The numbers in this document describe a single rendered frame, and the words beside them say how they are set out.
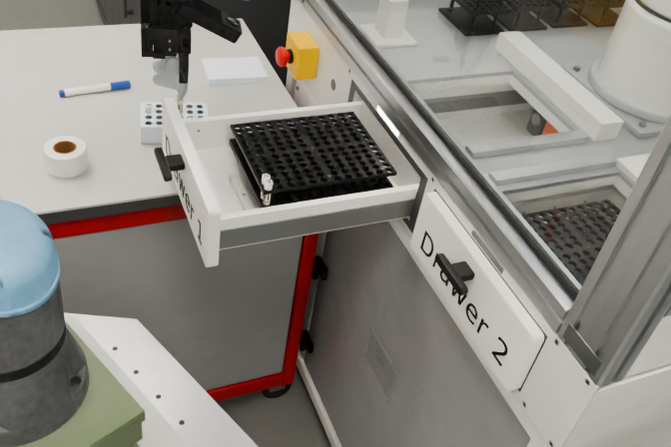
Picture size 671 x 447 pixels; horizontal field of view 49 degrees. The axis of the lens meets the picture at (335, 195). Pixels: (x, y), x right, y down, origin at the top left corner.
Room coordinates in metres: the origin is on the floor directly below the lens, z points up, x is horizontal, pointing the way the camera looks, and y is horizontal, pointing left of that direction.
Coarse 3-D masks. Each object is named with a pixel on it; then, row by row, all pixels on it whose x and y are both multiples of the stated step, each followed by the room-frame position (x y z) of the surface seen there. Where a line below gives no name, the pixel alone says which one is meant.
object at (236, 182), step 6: (234, 180) 0.91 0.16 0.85; (240, 180) 0.91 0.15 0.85; (234, 186) 0.90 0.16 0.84; (240, 186) 0.89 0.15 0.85; (240, 192) 0.88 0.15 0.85; (246, 192) 0.88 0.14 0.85; (240, 198) 0.87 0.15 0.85; (246, 198) 0.87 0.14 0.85; (246, 204) 0.85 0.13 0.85; (252, 204) 0.86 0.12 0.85; (246, 210) 0.84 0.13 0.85
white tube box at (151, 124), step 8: (144, 104) 1.14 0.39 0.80; (152, 104) 1.15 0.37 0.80; (160, 104) 1.15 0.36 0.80; (184, 104) 1.17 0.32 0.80; (192, 104) 1.17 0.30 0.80; (200, 104) 1.18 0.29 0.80; (144, 112) 1.12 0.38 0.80; (152, 112) 1.12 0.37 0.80; (160, 112) 1.14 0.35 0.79; (184, 112) 1.14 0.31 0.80; (192, 112) 1.15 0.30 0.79; (200, 112) 1.16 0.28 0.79; (144, 120) 1.09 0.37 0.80; (152, 120) 1.10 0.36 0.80; (160, 120) 1.10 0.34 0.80; (144, 128) 1.07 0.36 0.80; (152, 128) 1.08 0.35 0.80; (160, 128) 1.08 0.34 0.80; (144, 136) 1.07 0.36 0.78; (152, 136) 1.08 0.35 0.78; (160, 136) 1.08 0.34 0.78
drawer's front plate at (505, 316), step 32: (416, 224) 0.86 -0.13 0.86; (448, 224) 0.80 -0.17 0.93; (448, 256) 0.78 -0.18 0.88; (480, 256) 0.74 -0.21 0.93; (448, 288) 0.76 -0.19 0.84; (480, 288) 0.71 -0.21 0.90; (480, 320) 0.69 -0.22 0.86; (512, 320) 0.65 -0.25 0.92; (512, 352) 0.63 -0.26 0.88; (512, 384) 0.61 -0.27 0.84
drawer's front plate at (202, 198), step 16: (176, 112) 0.95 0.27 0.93; (176, 128) 0.91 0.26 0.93; (176, 144) 0.90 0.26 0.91; (192, 144) 0.87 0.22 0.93; (192, 160) 0.84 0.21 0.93; (176, 176) 0.90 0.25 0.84; (192, 176) 0.81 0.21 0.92; (192, 192) 0.81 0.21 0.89; (208, 192) 0.77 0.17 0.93; (208, 208) 0.74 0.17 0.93; (192, 224) 0.80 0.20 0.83; (208, 224) 0.73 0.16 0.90; (208, 240) 0.73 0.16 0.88; (208, 256) 0.73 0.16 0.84
